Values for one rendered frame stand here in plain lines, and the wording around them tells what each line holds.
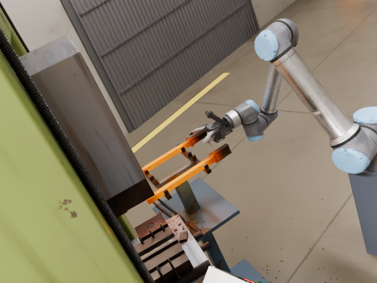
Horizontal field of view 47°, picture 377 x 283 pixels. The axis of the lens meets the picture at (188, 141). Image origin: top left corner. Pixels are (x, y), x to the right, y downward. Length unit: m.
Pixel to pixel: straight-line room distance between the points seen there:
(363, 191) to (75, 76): 1.62
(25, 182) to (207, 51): 4.81
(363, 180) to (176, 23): 3.49
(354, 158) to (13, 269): 1.43
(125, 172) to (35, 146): 0.41
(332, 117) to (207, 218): 0.72
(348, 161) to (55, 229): 1.37
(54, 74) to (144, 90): 3.86
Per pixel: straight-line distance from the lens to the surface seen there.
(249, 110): 2.22
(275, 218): 2.99
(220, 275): 1.12
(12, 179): 0.89
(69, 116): 1.13
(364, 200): 2.36
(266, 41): 1.87
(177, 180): 1.89
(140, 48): 4.91
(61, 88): 1.11
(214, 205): 2.12
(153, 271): 1.54
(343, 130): 1.97
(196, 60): 5.43
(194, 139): 2.15
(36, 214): 0.93
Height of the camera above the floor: 1.99
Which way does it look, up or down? 28 degrees down
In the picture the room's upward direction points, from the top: 24 degrees counter-clockwise
